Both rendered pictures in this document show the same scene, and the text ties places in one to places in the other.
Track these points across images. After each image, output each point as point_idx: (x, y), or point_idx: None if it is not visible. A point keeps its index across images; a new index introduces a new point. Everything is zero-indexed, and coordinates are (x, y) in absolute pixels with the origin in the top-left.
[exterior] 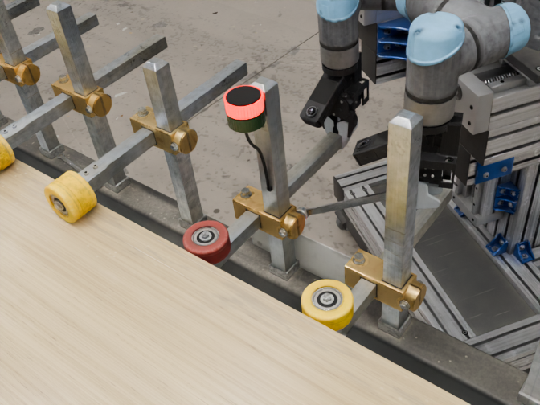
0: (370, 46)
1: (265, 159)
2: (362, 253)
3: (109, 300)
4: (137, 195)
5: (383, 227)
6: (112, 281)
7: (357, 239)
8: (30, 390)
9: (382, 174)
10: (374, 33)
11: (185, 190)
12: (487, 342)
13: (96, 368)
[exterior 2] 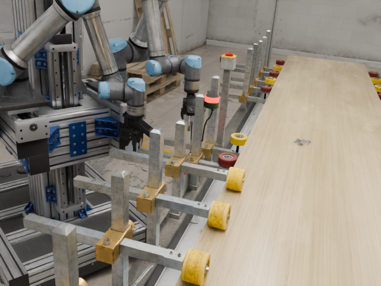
0: (42, 152)
1: (202, 126)
2: (202, 146)
3: (271, 170)
4: (160, 241)
5: None
6: (262, 171)
7: (51, 285)
8: (316, 176)
9: (12, 258)
10: (45, 142)
11: (182, 189)
12: (140, 218)
13: (296, 167)
